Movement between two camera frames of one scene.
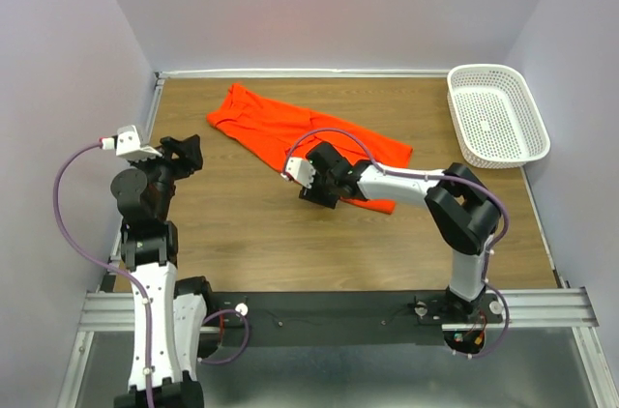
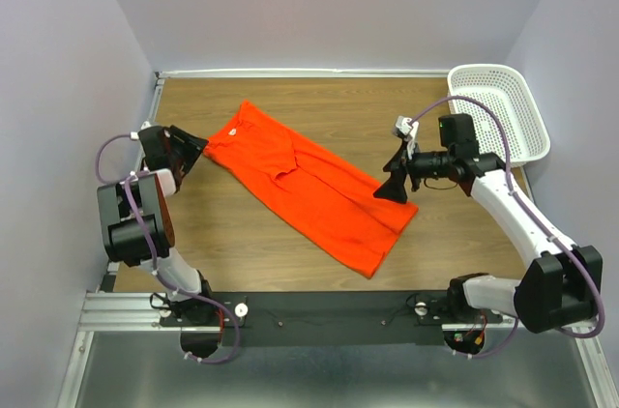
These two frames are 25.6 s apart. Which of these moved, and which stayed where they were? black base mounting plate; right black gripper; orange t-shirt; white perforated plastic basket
Moved: orange t-shirt; right black gripper
Stayed: black base mounting plate; white perforated plastic basket
